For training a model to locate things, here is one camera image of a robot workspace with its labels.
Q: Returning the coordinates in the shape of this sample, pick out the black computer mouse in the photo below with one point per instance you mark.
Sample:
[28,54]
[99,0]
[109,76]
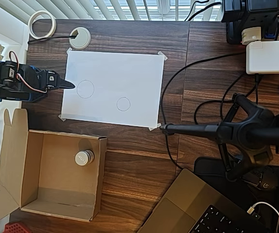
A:
[268,183]

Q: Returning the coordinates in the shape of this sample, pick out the masking tape piece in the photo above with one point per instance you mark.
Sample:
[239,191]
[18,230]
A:
[163,55]
[154,127]
[62,118]
[69,50]

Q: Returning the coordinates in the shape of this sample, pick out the white paper sheet with circles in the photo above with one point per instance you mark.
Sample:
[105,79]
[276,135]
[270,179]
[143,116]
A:
[117,72]

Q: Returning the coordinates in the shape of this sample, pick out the blue plug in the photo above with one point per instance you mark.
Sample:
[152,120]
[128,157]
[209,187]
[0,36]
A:
[270,32]

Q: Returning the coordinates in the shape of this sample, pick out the black power strip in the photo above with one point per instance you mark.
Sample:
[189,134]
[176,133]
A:
[249,13]

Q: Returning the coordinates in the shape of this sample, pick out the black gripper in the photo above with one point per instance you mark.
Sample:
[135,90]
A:
[57,82]

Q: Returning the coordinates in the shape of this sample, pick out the small jar with silver lid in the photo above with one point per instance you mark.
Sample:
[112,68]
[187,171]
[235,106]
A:
[82,159]

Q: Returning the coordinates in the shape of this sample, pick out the open cardboard box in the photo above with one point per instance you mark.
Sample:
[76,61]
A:
[64,177]

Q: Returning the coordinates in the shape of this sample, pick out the black tripod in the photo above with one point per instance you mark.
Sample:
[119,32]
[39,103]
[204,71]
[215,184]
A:
[251,132]

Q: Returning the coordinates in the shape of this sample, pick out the black mouse pad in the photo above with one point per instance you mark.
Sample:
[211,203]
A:
[210,167]

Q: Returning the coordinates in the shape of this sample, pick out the small white plug adapter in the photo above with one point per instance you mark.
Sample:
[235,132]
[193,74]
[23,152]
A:
[251,35]

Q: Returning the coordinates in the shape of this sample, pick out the grey laptop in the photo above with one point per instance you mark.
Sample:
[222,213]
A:
[183,208]

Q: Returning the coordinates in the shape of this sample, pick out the red leader robot arm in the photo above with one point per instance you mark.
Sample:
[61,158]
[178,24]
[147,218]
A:
[15,228]

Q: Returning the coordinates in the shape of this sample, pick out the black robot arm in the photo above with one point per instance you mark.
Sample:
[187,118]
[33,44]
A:
[5,80]

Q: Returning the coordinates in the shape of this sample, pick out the white square power adapter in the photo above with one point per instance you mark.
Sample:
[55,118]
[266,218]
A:
[268,57]

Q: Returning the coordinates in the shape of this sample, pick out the masking tape roll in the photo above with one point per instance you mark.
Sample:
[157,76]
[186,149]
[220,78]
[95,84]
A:
[30,26]

